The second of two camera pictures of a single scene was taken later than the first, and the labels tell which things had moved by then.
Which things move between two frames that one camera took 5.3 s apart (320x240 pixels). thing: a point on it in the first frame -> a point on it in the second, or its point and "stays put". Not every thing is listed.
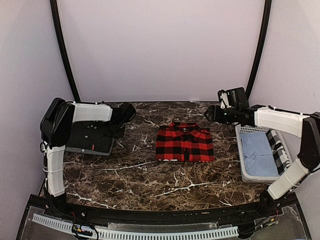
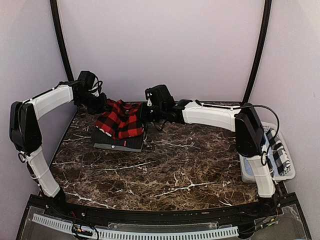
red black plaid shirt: [182, 141] -> [121, 120]
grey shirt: [89, 151] -> [128, 149]
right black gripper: [214, 115] -> [143, 116]
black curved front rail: [93, 214] stays put
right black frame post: [268, 7] stays put
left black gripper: [121, 134] -> [102, 107]
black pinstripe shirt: [90, 135] -> [101, 139]
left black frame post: [54, 12] stays put
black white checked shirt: [281, 157] stays put
